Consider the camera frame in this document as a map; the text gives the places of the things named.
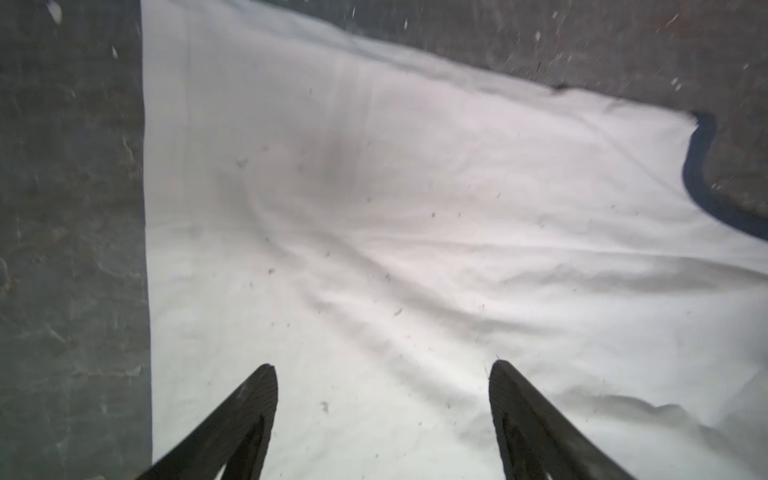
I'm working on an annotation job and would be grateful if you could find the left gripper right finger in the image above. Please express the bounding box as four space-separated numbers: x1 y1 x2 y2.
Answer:
489 360 633 480

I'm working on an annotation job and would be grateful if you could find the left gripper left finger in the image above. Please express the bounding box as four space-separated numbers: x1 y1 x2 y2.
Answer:
140 364 278 480

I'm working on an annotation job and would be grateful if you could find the white tank top navy trim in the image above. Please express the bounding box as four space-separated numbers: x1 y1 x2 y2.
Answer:
141 1 767 479

